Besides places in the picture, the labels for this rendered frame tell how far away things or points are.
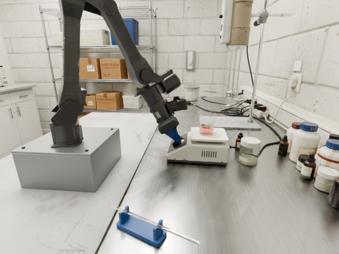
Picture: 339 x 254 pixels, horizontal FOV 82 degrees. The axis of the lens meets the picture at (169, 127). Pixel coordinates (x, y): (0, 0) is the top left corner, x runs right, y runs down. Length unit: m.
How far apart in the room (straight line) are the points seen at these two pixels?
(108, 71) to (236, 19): 2.18
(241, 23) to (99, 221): 0.93
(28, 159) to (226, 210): 0.49
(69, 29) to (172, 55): 2.59
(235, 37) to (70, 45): 0.72
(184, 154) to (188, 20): 2.63
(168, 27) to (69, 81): 2.66
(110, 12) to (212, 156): 0.49
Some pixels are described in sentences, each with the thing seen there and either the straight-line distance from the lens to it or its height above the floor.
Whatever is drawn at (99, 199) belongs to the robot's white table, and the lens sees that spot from 0.53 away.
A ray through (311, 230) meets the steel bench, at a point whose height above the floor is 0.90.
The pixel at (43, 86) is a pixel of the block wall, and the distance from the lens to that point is 3.90.
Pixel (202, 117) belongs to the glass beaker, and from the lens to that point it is 0.63.
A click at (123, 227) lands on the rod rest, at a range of 0.44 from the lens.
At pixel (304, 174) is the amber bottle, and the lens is 0.68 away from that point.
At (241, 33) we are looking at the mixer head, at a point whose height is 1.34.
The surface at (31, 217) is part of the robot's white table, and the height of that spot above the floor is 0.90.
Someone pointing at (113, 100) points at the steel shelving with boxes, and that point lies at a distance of 2.89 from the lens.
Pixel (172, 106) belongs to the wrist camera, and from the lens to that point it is 0.62.
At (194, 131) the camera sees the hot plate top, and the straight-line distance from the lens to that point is 0.68.
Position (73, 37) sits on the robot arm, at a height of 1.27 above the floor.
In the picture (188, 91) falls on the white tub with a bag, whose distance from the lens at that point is 1.67.
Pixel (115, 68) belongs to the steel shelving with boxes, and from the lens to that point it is 2.88.
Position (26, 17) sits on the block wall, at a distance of 3.96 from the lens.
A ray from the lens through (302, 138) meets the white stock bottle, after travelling 0.74.
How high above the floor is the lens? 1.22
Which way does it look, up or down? 18 degrees down
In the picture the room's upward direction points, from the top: straight up
